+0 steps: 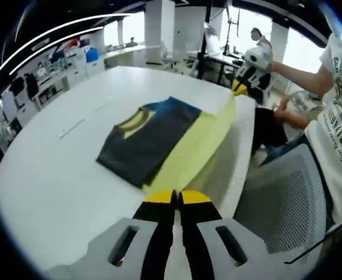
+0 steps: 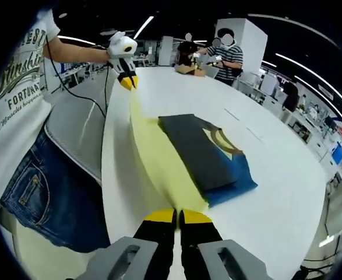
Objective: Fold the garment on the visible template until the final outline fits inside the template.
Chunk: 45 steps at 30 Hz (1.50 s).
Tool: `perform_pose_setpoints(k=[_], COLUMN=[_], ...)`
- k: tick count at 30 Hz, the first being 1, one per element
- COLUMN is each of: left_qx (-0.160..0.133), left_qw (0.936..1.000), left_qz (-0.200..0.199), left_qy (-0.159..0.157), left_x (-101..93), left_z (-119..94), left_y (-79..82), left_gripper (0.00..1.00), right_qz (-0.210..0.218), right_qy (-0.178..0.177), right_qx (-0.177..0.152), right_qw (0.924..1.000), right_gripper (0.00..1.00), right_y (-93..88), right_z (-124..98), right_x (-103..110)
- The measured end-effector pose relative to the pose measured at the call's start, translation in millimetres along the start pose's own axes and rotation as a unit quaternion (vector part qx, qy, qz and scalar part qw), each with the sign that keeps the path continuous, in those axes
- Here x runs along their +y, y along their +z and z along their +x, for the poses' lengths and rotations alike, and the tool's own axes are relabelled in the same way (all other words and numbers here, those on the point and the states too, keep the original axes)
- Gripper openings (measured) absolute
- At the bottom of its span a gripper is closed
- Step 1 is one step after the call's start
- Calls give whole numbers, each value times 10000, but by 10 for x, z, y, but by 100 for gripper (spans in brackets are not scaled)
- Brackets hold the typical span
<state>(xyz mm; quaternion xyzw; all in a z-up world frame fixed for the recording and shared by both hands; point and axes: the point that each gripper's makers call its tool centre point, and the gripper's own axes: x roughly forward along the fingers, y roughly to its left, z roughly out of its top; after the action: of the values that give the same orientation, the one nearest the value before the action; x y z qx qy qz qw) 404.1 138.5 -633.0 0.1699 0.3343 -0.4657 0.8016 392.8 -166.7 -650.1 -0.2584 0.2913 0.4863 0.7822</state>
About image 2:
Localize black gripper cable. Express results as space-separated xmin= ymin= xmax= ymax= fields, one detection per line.
xmin=44 ymin=31 xmax=111 ymax=118

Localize grey box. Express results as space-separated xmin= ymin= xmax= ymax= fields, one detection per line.
xmin=201 ymin=64 xmax=218 ymax=79

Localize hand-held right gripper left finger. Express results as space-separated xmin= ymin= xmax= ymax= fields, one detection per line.
xmin=86 ymin=208 xmax=177 ymax=280

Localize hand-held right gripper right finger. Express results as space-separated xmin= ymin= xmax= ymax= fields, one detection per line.
xmin=178 ymin=209 xmax=272 ymax=280

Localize yellow blue grey garment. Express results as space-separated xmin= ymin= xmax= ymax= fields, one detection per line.
xmin=128 ymin=84 xmax=259 ymax=211

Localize white counter with cabinets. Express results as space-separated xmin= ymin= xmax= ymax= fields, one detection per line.
xmin=237 ymin=72 xmax=342 ymax=183

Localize person's blue denim shorts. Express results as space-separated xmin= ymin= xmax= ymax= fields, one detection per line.
xmin=0 ymin=128 xmax=111 ymax=253

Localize brown cardboard box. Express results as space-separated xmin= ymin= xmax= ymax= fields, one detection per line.
xmin=174 ymin=62 xmax=208 ymax=77

